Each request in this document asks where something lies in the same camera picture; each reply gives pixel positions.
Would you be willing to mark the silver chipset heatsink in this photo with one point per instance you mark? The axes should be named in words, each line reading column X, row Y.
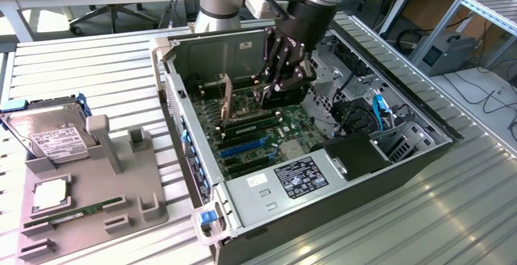
column 293, row 150

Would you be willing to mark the black plastic fan shroud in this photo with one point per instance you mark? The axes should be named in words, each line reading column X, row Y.
column 355, row 156

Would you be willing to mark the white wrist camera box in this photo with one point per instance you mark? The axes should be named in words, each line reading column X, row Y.
column 258, row 5

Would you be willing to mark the labelled RAM stick in slot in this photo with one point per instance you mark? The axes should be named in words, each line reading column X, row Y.
column 246, row 129

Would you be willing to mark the green motherboard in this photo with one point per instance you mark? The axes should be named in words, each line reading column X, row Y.
column 298, row 119

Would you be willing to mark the hard drive in blue caddy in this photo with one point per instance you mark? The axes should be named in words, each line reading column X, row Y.
column 12, row 106

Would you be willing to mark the aluminium profile frame table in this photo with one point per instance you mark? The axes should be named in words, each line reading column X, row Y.
column 484, row 8

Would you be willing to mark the silver CPU chip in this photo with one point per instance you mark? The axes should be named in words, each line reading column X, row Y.
column 50, row 194

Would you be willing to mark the silver disk bay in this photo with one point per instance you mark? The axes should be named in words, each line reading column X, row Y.
column 404, row 144

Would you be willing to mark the grey plastic parts rack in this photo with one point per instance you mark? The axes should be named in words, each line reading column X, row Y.
column 92, row 192

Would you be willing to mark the blue case side latch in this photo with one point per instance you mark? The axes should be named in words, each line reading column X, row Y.
column 206, row 218

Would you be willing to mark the blue card retention latch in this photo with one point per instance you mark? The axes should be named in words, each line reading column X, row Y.
column 184, row 136

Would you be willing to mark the black long expansion slot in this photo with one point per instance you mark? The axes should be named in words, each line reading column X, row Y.
column 238, row 141

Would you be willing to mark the black slanted stand pole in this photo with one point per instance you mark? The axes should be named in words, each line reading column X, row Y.
column 404, row 3

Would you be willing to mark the silver hard disk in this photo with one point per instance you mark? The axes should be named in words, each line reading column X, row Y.
column 52, row 135

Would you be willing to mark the silver metal drive cage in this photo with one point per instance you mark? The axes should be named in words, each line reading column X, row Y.
column 331, row 77

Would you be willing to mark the CPU socket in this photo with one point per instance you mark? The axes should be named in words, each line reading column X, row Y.
column 246, row 112

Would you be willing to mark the open black PC case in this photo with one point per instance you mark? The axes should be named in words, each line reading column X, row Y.
column 404, row 180

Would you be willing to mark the blue expansion slot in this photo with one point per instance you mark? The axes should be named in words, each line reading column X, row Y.
column 241, row 149

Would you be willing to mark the low profile graphics card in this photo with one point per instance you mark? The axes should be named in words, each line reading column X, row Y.
column 282, row 100

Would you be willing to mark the green RAM stick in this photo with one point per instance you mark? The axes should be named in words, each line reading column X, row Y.
column 72, row 213

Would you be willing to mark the grey power supply unit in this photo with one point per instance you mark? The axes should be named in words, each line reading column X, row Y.
column 258, row 204

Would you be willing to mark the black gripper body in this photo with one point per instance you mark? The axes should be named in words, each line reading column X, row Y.
column 306, row 23

